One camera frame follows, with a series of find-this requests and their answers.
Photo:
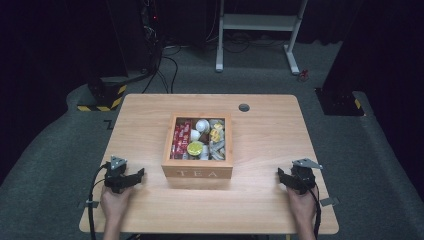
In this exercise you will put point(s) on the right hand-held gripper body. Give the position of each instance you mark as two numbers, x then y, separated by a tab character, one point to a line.
302	176

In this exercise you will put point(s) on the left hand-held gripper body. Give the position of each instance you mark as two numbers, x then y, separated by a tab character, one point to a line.
115	175

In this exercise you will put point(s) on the person's right hand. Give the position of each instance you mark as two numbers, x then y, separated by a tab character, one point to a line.
302	206

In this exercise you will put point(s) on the person's left hand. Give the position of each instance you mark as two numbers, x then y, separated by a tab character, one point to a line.
114	203

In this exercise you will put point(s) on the stack of red packets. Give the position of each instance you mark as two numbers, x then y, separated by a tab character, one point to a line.
180	141

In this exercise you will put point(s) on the wooden tea box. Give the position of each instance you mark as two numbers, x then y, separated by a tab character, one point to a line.
197	170

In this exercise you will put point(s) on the yellow lid capsule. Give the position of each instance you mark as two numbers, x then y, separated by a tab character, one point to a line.
195	148

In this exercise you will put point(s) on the white capsule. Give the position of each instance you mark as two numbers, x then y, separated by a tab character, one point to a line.
202	126
194	135

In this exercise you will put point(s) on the pile of silver packets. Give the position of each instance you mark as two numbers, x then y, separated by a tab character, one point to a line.
217	149

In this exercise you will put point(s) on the grey table grommet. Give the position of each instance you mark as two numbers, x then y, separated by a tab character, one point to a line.
244	107

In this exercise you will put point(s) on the pile of yellow packets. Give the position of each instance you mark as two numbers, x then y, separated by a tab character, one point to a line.
216	132

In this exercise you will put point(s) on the black yellow striped stand base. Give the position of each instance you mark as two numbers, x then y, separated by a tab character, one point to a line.
106	95

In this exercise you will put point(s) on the small red floor object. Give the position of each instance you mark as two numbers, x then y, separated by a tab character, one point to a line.
303	76

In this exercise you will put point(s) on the dark equipment rack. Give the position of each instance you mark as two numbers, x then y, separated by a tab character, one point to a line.
150	30

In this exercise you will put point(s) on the white metal stand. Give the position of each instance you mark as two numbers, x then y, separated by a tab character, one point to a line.
256	21

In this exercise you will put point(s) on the grey table edge bracket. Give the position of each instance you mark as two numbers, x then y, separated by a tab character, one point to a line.
330	201
89	204

